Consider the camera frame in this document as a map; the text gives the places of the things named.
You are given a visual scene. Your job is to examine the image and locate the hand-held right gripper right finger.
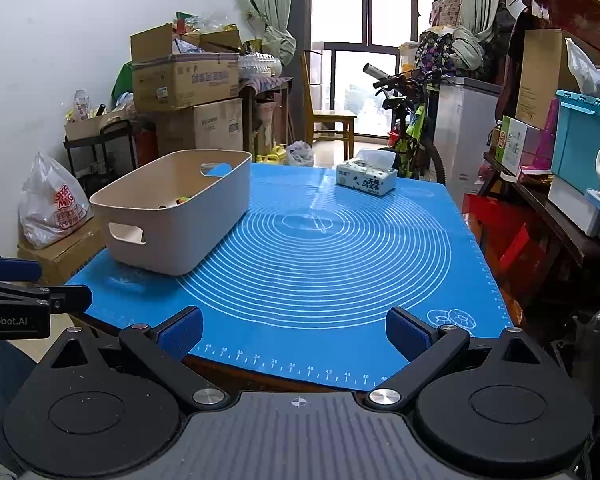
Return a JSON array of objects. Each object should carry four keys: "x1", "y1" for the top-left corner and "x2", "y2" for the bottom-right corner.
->
[{"x1": 367, "y1": 306, "x2": 553, "y2": 408}]

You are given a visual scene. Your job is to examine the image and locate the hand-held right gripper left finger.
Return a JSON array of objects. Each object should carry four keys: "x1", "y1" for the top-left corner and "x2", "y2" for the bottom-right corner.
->
[{"x1": 42, "y1": 305, "x2": 231, "y2": 408}]

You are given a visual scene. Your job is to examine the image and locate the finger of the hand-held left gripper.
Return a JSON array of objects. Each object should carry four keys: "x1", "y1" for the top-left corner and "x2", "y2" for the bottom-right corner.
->
[
  {"x1": 0, "y1": 282, "x2": 93, "y2": 313},
  {"x1": 0, "y1": 254, "x2": 43, "y2": 283}
]

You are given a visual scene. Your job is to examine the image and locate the beige plastic basket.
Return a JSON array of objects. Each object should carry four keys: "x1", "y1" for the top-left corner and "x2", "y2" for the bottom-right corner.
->
[{"x1": 89, "y1": 149, "x2": 253, "y2": 277}]

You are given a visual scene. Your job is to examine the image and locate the low brown cardboard box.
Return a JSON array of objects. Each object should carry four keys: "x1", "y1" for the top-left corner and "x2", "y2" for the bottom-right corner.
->
[{"x1": 17, "y1": 215, "x2": 108, "y2": 286}]

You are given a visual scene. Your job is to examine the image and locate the white red-print plastic bag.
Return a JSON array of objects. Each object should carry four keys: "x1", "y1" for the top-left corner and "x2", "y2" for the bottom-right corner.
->
[{"x1": 19, "y1": 150, "x2": 92, "y2": 250}]

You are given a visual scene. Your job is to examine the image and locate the blue silicone mat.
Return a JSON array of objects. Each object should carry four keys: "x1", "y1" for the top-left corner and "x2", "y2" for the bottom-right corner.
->
[{"x1": 67, "y1": 162, "x2": 513, "y2": 392}]

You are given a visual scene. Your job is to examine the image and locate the red paper bag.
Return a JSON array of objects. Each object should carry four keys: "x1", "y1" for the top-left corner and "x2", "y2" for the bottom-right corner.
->
[{"x1": 462, "y1": 192, "x2": 531, "y2": 281}]

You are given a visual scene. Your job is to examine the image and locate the black utility cart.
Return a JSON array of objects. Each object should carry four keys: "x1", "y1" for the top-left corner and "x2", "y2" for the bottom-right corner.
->
[{"x1": 62, "y1": 120, "x2": 138, "y2": 196}]

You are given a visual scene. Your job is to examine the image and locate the white tissue box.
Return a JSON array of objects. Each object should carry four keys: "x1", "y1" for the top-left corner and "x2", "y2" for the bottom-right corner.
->
[{"x1": 336, "y1": 149, "x2": 398, "y2": 197}]

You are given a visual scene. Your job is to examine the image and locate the cardboard tray box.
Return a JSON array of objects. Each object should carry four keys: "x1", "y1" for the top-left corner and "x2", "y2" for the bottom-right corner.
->
[{"x1": 64, "y1": 110, "x2": 128, "y2": 141}]

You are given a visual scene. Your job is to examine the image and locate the white printed bottle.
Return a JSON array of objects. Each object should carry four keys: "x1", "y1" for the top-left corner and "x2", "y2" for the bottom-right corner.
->
[{"x1": 72, "y1": 89, "x2": 91, "y2": 122}]

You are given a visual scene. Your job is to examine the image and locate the dark wooden shelf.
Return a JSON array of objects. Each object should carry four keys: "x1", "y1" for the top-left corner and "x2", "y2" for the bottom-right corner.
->
[{"x1": 482, "y1": 152, "x2": 600, "y2": 271}]

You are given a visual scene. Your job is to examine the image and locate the green black bicycle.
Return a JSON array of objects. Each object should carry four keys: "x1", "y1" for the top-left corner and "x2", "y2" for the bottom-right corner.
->
[{"x1": 362, "y1": 62, "x2": 447, "y2": 186}]

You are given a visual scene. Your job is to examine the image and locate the white storage box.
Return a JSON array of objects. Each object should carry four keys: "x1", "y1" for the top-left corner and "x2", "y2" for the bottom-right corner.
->
[{"x1": 547, "y1": 175, "x2": 600, "y2": 238}]

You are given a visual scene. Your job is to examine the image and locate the grey plastic bag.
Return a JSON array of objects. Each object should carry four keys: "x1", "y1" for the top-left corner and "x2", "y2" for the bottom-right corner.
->
[{"x1": 285, "y1": 140, "x2": 315, "y2": 168}]

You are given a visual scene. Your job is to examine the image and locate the white-labelled cardboard box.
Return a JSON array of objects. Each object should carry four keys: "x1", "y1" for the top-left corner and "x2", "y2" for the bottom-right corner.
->
[{"x1": 152, "y1": 97, "x2": 244, "y2": 157}]

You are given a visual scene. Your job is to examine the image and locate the green white carton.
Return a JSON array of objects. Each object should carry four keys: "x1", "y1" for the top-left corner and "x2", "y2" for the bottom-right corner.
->
[{"x1": 495, "y1": 116, "x2": 541, "y2": 177}]

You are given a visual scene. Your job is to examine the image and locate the green bag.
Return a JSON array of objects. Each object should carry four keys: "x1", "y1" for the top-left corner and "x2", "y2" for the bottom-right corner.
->
[{"x1": 111, "y1": 60, "x2": 133, "y2": 103}]

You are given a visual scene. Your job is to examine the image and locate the wooden chair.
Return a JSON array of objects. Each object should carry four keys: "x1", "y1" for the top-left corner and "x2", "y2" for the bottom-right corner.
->
[{"x1": 300, "y1": 50, "x2": 358, "y2": 161}]

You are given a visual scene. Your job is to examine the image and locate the open taped cardboard box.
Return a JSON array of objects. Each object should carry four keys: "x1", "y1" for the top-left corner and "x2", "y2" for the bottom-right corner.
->
[{"x1": 130, "y1": 22, "x2": 241, "y2": 112}]

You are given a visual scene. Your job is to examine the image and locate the pink box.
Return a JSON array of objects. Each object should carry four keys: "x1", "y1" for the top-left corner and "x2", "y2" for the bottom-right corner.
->
[{"x1": 532, "y1": 97, "x2": 560, "y2": 171}]

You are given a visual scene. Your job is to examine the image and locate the dark wooden side table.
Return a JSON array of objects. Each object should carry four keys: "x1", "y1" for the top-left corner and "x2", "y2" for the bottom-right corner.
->
[{"x1": 240, "y1": 76, "x2": 293, "y2": 158}]

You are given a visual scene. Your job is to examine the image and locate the teal storage bin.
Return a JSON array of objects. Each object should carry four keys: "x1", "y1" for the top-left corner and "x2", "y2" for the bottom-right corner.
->
[{"x1": 550, "y1": 90, "x2": 600, "y2": 196}]

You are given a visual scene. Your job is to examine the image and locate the clear plastic egg trays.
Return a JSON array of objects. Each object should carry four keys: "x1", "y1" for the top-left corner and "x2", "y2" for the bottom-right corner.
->
[{"x1": 237, "y1": 51, "x2": 283, "y2": 80}]

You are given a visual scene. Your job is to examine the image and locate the pile of clothes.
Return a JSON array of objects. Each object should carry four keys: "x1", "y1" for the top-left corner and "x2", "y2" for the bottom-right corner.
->
[{"x1": 417, "y1": 0, "x2": 486, "y2": 78}]

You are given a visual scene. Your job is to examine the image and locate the tall brown cardboard box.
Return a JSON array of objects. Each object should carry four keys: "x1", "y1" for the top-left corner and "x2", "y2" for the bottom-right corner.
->
[{"x1": 515, "y1": 29, "x2": 578, "y2": 130}]

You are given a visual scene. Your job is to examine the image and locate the dark red wooden tray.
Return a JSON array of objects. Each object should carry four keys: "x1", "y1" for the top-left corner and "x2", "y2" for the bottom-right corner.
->
[{"x1": 517, "y1": 0, "x2": 600, "y2": 56}]

